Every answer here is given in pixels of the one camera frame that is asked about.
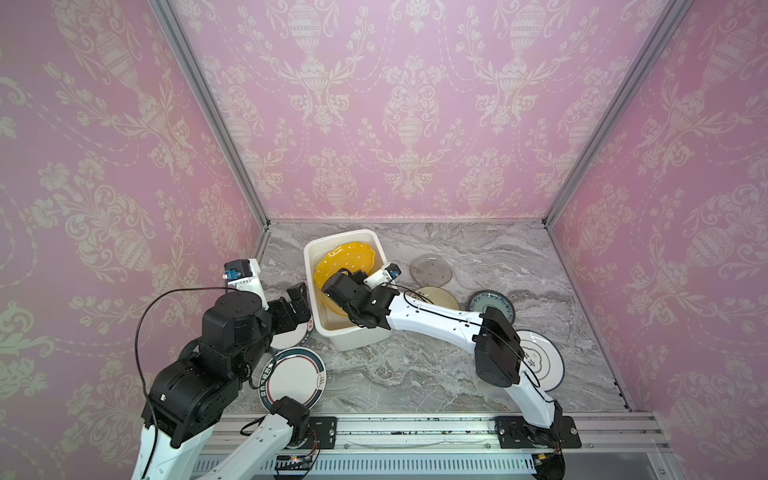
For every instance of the white plate green red rim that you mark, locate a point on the white plate green red rim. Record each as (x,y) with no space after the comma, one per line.
(298,373)

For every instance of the small blue patterned plate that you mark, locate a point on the small blue patterned plate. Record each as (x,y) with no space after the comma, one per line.
(481,300)

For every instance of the clear glass plate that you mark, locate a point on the clear glass plate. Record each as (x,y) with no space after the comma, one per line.
(431,270)

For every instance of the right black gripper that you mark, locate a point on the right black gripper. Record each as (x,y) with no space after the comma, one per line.
(351,294)

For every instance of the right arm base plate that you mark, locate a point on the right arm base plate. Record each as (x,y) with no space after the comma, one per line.
(514,433)

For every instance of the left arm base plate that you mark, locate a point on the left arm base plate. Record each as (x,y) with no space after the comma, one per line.
(316,432)

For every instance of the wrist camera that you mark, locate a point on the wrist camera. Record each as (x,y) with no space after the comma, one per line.
(384,276)
(244,275)

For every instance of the left aluminium corner post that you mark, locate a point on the left aluminium corner post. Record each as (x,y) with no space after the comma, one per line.
(194,74)

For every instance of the aluminium corner post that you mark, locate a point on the aluminium corner post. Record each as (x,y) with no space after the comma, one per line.
(660,35)
(194,74)

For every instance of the cream willow pattern plate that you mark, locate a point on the cream willow pattern plate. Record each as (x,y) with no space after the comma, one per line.
(438,296)

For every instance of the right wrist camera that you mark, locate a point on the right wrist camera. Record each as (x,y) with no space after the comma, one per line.
(384,276)

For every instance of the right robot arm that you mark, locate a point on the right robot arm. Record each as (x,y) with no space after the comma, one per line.
(488,336)

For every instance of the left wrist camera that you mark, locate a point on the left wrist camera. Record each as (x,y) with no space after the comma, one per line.
(244,275)

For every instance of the white plate dark green rim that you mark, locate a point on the white plate dark green rim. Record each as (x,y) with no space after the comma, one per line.
(295,338)

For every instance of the right aluminium corner post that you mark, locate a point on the right aluminium corner post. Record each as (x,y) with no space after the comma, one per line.
(660,35)

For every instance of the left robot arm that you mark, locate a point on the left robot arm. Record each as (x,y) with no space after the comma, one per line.
(191,394)

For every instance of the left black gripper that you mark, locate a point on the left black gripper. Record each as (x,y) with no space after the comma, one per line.
(291,318)

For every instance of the yellow polka dot plate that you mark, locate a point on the yellow polka dot plate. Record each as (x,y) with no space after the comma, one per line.
(352,256)

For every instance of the white plastic bin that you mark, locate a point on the white plastic bin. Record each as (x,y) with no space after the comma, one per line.
(341,332)

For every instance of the white plate blue rim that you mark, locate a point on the white plate blue rim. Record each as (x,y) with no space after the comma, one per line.
(543,358)

